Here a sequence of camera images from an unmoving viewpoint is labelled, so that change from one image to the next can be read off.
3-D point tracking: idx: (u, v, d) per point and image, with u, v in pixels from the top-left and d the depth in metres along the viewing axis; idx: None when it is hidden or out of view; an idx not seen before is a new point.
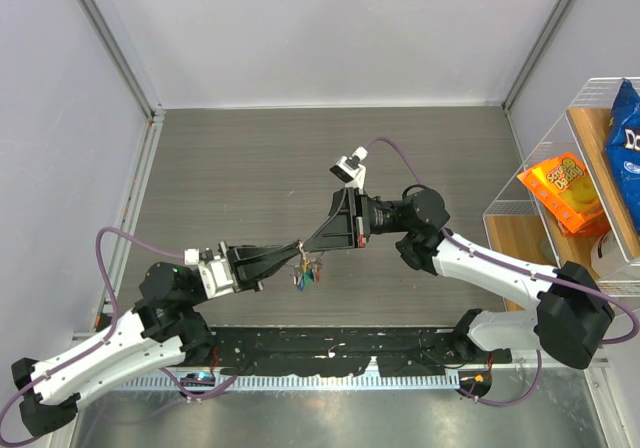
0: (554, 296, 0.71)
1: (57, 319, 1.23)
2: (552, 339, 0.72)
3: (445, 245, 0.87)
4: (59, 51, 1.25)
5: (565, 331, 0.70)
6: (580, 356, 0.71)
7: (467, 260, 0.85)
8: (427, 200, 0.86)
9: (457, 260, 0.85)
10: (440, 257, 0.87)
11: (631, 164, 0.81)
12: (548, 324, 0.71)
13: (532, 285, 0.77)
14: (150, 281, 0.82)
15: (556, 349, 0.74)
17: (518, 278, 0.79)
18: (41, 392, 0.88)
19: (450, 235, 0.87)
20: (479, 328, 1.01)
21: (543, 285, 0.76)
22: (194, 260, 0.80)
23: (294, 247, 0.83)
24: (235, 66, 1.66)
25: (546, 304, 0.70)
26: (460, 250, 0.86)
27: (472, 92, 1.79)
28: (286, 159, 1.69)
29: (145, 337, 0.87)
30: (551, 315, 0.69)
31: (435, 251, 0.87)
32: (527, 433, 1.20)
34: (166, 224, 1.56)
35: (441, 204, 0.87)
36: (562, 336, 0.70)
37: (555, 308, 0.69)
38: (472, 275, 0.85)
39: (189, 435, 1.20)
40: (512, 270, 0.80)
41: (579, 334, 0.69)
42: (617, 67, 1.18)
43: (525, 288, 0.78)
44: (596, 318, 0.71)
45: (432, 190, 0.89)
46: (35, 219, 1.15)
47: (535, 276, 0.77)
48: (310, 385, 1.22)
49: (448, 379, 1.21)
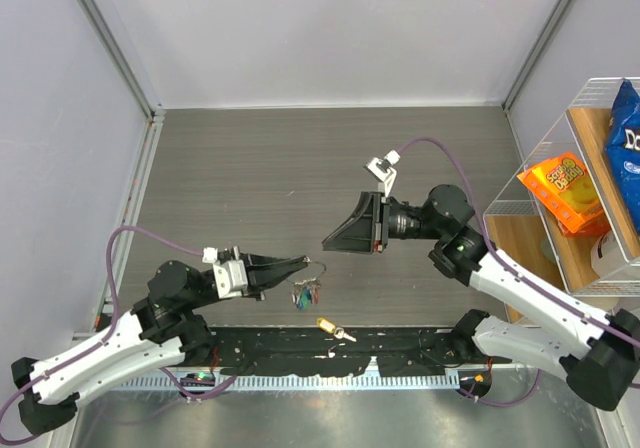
0: (603, 347, 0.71)
1: (57, 318, 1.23)
2: (586, 383, 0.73)
3: (489, 262, 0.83)
4: (60, 51, 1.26)
5: (607, 382, 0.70)
6: (607, 402, 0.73)
7: (511, 283, 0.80)
8: (450, 198, 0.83)
9: (501, 281, 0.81)
10: (482, 273, 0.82)
11: (631, 165, 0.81)
12: (589, 371, 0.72)
13: (584, 329, 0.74)
14: (159, 279, 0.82)
15: (584, 390, 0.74)
17: (567, 318, 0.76)
18: (40, 392, 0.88)
19: (496, 251, 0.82)
20: (487, 335, 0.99)
21: (596, 332, 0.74)
22: (212, 258, 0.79)
23: (301, 261, 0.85)
24: (235, 65, 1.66)
25: (596, 353, 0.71)
26: (506, 271, 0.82)
27: (472, 92, 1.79)
28: (285, 159, 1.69)
29: (144, 339, 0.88)
30: (599, 363, 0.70)
31: (476, 265, 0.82)
32: (528, 433, 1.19)
34: (165, 224, 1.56)
35: (466, 201, 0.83)
36: (601, 385, 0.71)
37: (603, 358, 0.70)
38: (513, 299, 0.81)
39: (189, 435, 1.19)
40: (563, 307, 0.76)
41: (618, 386, 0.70)
42: (617, 67, 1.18)
43: (575, 330, 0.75)
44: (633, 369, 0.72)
45: (456, 187, 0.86)
46: (35, 218, 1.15)
47: (588, 320, 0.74)
48: (310, 385, 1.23)
49: (448, 379, 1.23)
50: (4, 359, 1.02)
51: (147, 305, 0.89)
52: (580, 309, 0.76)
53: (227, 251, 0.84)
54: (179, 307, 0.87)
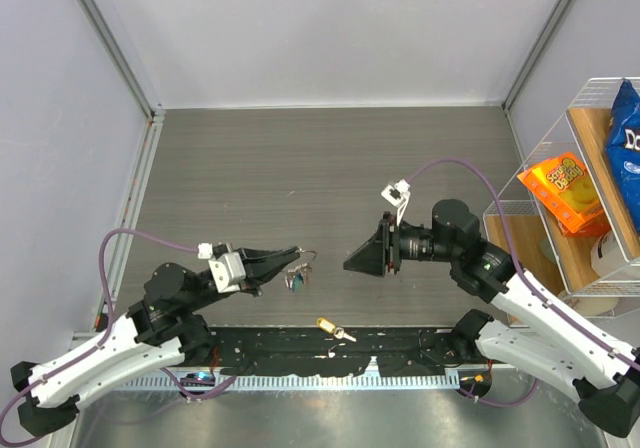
0: (629, 384, 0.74)
1: (57, 318, 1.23)
2: (604, 411, 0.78)
3: (516, 284, 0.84)
4: (60, 51, 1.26)
5: (627, 416, 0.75)
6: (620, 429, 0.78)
7: (538, 309, 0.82)
8: (452, 212, 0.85)
9: (528, 306, 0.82)
10: (510, 296, 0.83)
11: (631, 165, 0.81)
12: (610, 402, 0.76)
13: (610, 364, 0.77)
14: (155, 281, 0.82)
15: (602, 417, 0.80)
17: (593, 350, 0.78)
18: (38, 396, 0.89)
19: (523, 273, 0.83)
20: (495, 342, 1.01)
21: (621, 367, 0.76)
22: (207, 253, 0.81)
23: (294, 252, 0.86)
24: (235, 65, 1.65)
25: (620, 389, 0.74)
26: (533, 296, 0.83)
27: (472, 92, 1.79)
28: (285, 159, 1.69)
29: (139, 342, 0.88)
30: (623, 399, 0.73)
31: (504, 287, 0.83)
32: (528, 433, 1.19)
34: (165, 224, 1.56)
35: (466, 211, 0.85)
36: (621, 417, 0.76)
37: (627, 395, 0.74)
38: (539, 324, 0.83)
39: (189, 435, 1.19)
40: (590, 339, 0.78)
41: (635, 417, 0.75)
42: (617, 67, 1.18)
43: (600, 364, 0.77)
44: None
45: (458, 200, 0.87)
46: (36, 218, 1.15)
47: (614, 354, 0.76)
48: (310, 385, 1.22)
49: (448, 379, 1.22)
50: (4, 360, 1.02)
51: (142, 308, 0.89)
52: (607, 343, 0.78)
53: (221, 247, 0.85)
54: (175, 310, 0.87)
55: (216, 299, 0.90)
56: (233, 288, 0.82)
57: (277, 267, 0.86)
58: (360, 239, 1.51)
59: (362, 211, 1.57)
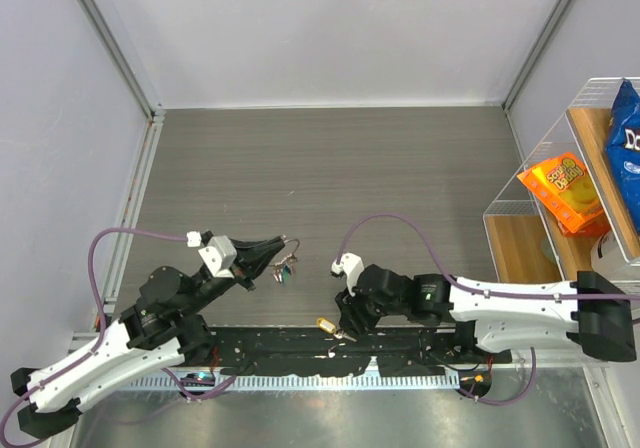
0: (587, 316, 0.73)
1: (57, 319, 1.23)
2: (599, 349, 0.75)
3: (456, 293, 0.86)
4: (60, 50, 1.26)
5: (611, 341, 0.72)
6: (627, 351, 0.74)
7: (483, 303, 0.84)
8: (370, 280, 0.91)
9: (475, 305, 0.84)
10: (458, 308, 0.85)
11: (631, 165, 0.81)
12: (593, 341, 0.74)
13: (562, 308, 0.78)
14: (152, 283, 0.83)
15: (604, 353, 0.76)
17: (545, 307, 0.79)
18: (37, 401, 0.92)
19: (456, 281, 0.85)
20: (489, 338, 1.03)
21: (573, 305, 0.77)
22: (197, 240, 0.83)
23: (279, 240, 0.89)
24: (235, 66, 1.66)
25: (585, 327, 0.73)
26: (474, 294, 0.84)
27: (472, 92, 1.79)
28: (285, 159, 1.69)
29: (131, 348, 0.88)
30: (594, 334, 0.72)
31: (450, 304, 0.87)
32: (528, 433, 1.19)
34: (164, 224, 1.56)
35: (381, 272, 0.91)
36: (609, 345, 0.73)
37: (596, 327, 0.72)
38: (495, 313, 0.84)
39: (189, 435, 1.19)
40: (533, 300, 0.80)
41: (622, 338, 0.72)
42: (617, 67, 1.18)
43: (556, 313, 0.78)
44: (623, 310, 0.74)
45: (371, 266, 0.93)
46: (36, 217, 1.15)
47: (560, 298, 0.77)
48: (310, 385, 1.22)
49: (448, 379, 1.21)
50: (5, 360, 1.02)
51: (134, 313, 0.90)
52: (547, 292, 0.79)
53: (208, 232, 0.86)
54: (167, 314, 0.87)
55: (212, 298, 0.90)
56: (226, 271, 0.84)
57: (265, 254, 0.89)
58: (360, 238, 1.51)
59: (362, 212, 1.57)
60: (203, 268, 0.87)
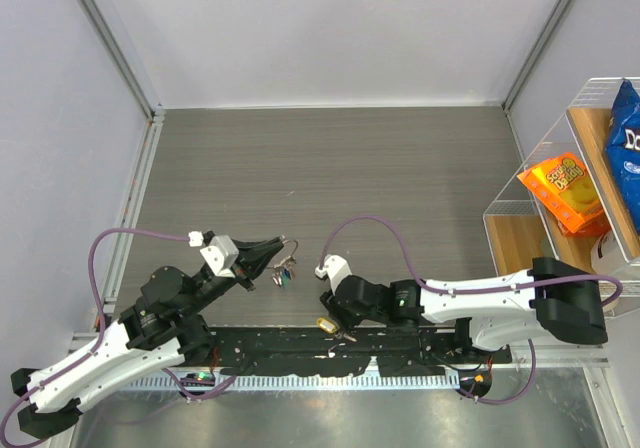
0: (544, 300, 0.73)
1: (57, 319, 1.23)
2: (561, 332, 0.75)
3: (428, 297, 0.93)
4: (60, 51, 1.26)
5: (571, 324, 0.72)
6: (590, 334, 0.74)
7: (451, 301, 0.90)
8: (346, 290, 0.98)
9: (444, 306, 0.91)
10: (429, 310, 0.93)
11: (631, 164, 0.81)
12: (555, 327, 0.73)
13: (520, 298, 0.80)
14: (153, 283, 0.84)
15: (566, 338, 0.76)
17: (506, 298, 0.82)
18: (38, 402, 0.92)
19: (425, 284, 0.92)
20: (481, 336, 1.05)
21: (529, 294, 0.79)
22: (199, 239, 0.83)
23: (279, 240, 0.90)
24: (235, 66, 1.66)
25: (543, 311, 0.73)
26: (443, 296, 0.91)
27: (472, 92, 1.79)
28: (285, 159, 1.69)
29: (131, 348, 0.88)
30: (553, 319, 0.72)
31: (422, 309, 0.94)
32: (528, 433, 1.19)
34: (164, 224, 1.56)
35: (355, 283, 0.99)
36: (570, 328, 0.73)
37: (554, 312, 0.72)
38: (466, 311, 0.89)
39: (189, 435, 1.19)
40: (493, 293, 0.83)
41: (582, 320, 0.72)
42: (617, 67, 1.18)
43: (514, 303, 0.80)
44: (581, 293, 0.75)
45: (350, 276, 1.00)
46: (36, 217, 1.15)
47: (517, 288, 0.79)
48: (310, 385, 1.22)
49: (448, 379, 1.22)
50: (5, 360, 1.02)
51: (134, 313, 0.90)
52: (507, 284, 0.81)
53: (210, 232, 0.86)
54: (168, 315, 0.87)
55: (213, 298, 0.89)
56: (228, 270, 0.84)
57: (264, 255, 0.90)
58: (360, 238, 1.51)
59: (362, 211, 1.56)
60: (205, 268, 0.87)
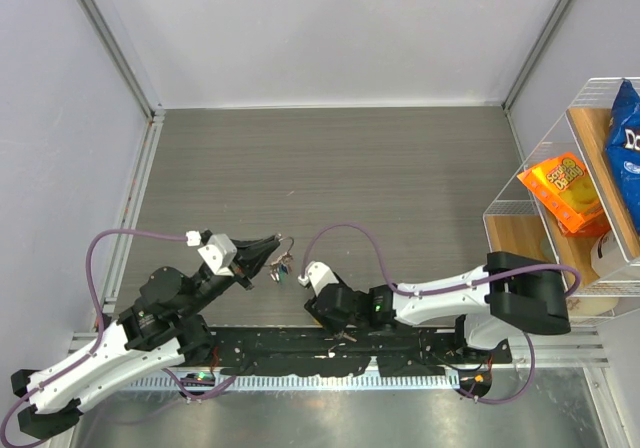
0: (496, 295, 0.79)
1: (58, 319, 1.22)
2: (526, 326, 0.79)
3: (401, 301, 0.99)
4: (60, 52, 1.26)
5: (530, 317, 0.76)
6: (555, 325, 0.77)
7: (418, 303, 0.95)
8: (327, 297, 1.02)
9: (413, 308, 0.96)
10: (400, 313, 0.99)
11: (631, 165, 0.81)
12: (512, 321, 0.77)
13: (477, 294, 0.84)
14: (151, 284, 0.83)
15: (532, 331, 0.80)
17: (464, 296, 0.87)
18: (37, 403, 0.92)
19: (397, 288, 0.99)
20: (473, 335, 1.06)
21: (486, 289, 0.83)
22: (196, 239, 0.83)
23: (275, 238, 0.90)
24: (236, 66, 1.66)
25: (499, 307, 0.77)
26: (411, 298, 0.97)
27: (472, 92, 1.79)
28: (287, 159, 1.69)
29: (130, 349, 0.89)
30: (506, 313, 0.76)
31: (394, 313, 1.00)
32: (527, 432, 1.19)
34: (164, 224, 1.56)
35: (333, 292, 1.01)
36: (531, 321, 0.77)
37: (508, 306, 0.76)
38: (431, 311, 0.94)
39: (189, 435, 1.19)
40: (454, 290, 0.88)
41: (537, 312, 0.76)
42: (616, 66, 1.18)
43: (473, 299, 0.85)
44: (539, 284, 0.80)
45: (334, 285, 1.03)
46: (37, 217, 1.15)
47: (473, 284, 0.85)
48: (310, 385, 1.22)
49: (448, 378, 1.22)
50: (4, 360, 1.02)
51: (132, 314, 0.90)
52: (464, 282, 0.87)
53: (207, 231, 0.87)
54: (166, 316, 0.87)
55: (212, 298, 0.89)
56: (226, 269, 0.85)
57: (262, 253, 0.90)
58: (359, 238, 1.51)
59: (362, 211, 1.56)
60: (203, 268, 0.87)
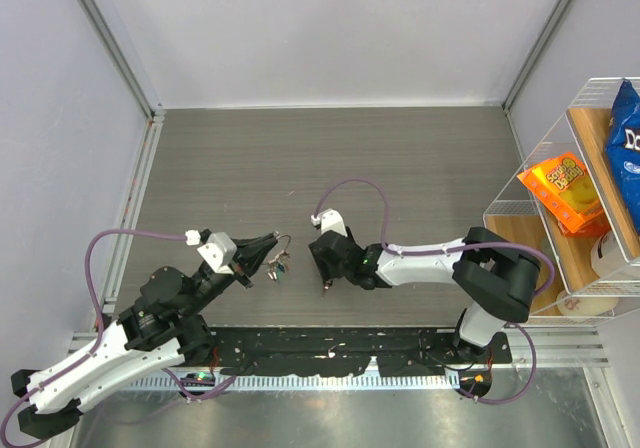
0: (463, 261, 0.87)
1: (57, 319, 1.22)
2: (485, 301, 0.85)
3: (384, 257, 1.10)
4: (60, 51, 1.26)
5: (487, 289, 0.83)
6: (512, 305, 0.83)
7: (399, 261, 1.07)
8: (323, 239, 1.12)
9: (394, 264, 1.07)
10: (382, 267, 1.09)
11: (631, 165, 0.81)
12: (472, 289, 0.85)
13: (448, 259, 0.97)
14: (152, 284, 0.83)
15: (492, 309, 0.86)
17: (437, 260, 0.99)
18: (37, 403, 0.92)
19: (386, 246, 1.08)
20: (465, 327, 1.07)
21: (456, 255, 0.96)
22: (194, 239, 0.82)
23: (273, 236, 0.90)
24: (236, 66, 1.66)
25: (463, 271, 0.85)
26: (394, 256, 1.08)
27: (472, 93, 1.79)
28: (286, 159, 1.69)
29: (129, 349, 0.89)
30: (466, 278, 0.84)
31: (377, 267, 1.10)
32: (527, 433, 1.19)
34: (164, 224, 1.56)
35: (331, 236, 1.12)
36: (489, 295, 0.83)
37: (470, 272, 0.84)
38: (410, 271, 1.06)
39: (189, 435, 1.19)
40: (429, 254, 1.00)
41: (497, 289, 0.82)
42: (617, 66, 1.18)
43: (443, 264, 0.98)
44: (511, 269, 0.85)
45: (336, 233, 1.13)
46: (37, 216, 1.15)
47: (447, 252, 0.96)
48: (310, 385, 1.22)
49: (448, 379, 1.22)
50: (4, 360, 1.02)
51: (132, 314, 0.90)
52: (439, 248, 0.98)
53: (207, 231, 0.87)
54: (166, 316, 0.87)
55: (212, 298, 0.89)
56: (226, 268, 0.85)
57: (261, 251, 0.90)
58: (359, 237, 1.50)
59: (362, 211, 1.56)
60: (203, 267, 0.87)
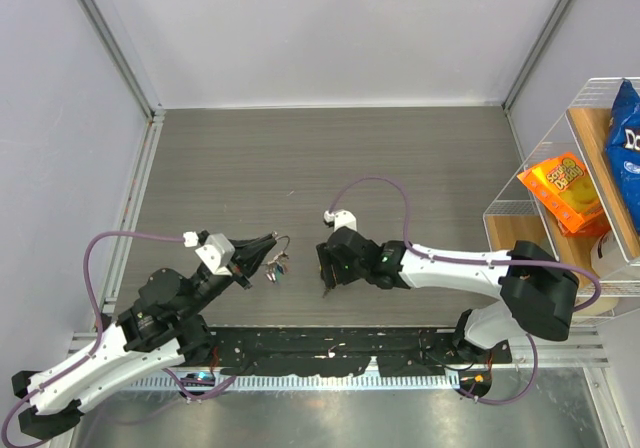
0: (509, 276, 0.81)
1: (58, 320, 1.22)
2: (527, 318, 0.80)
3: (408, 257, 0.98)
4: (60, 51, 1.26)
5: (534, 308, 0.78)
6: (555, 325, 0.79)
7: (428, 264, 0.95)
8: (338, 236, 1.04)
9: (421, 268, 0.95)
10: (405, 269, 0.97)
11: (631, 165, 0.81)
12: (517, 306, 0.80)
13: (492, 273, 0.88)
14: (150, 286, 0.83)
15: (532, 326, 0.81)
17: (478, 271, 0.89)
18: (37, 404, 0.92)
19: (411, 246, 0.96)
20: (472, 329, 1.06)
21: (502, 270, 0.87)
22: (193, 241, 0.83)
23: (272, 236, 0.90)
24: (236, 67, 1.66)
25: (510, 288, 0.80)
26: (422, 258, 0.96)
27: (472, 93, 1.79)
28: (286, 159, 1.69)
29: (129, 350, 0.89)
30: (515, 297, 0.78)
31: (400, 267, 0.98)
32: (527, 433, 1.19)
34: (164, 224, 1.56)
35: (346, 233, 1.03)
36: (534, 313, 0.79)
37: (518, 290, 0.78)
38: (440, 277, 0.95)
39: (189, 435, 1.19)
40: (469, 263, 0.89)
41: (545, 308, 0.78)
42: (617, 66, 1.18)
43: (485, 277, 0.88)
44: (556, 288, 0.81)
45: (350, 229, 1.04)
46: (37, 216, 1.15)
47: (492, 264, 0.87)
48: (310, 385, 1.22)
49: (448, 379, 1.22)
50: (4, 360, 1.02)
51: (131, 315, 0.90)
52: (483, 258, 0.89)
53: (205, 232, 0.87)
54: (165, 317, 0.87)
55: (211, 299, 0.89)
56: (225, 268, 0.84)
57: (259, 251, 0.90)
58: None
59: (362, 211, 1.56)
60: (202, 268, 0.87)
